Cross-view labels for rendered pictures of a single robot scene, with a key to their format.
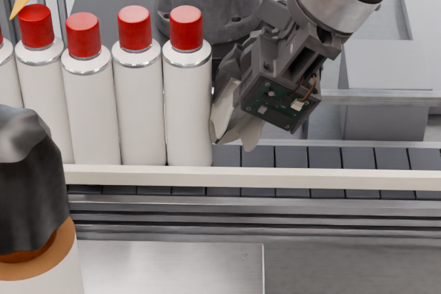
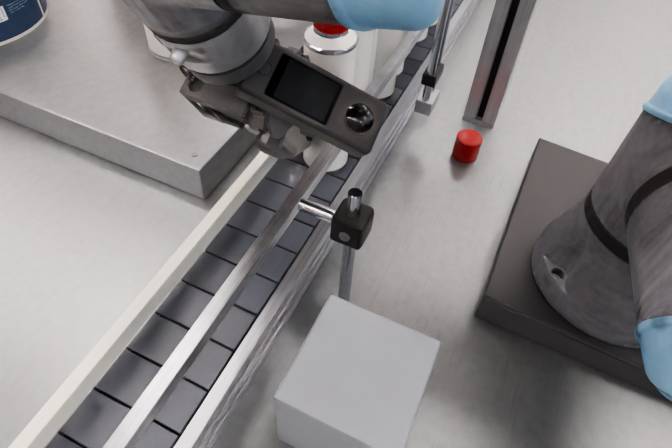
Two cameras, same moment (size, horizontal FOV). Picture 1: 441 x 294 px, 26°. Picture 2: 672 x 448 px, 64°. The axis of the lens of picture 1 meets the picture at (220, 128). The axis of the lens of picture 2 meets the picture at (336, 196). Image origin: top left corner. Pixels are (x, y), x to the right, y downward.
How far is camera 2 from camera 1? 1.09 m
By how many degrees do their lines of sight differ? 72
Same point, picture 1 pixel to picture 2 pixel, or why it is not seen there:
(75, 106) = not seen: hidden behind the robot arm
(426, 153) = (209, 367)
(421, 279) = (102, 311)
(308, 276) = (177, 228)
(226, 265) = (194, 141)
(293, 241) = not seen: hidden behind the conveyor
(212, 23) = (545, 240)
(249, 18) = (560, 291)
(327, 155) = (270, 264)
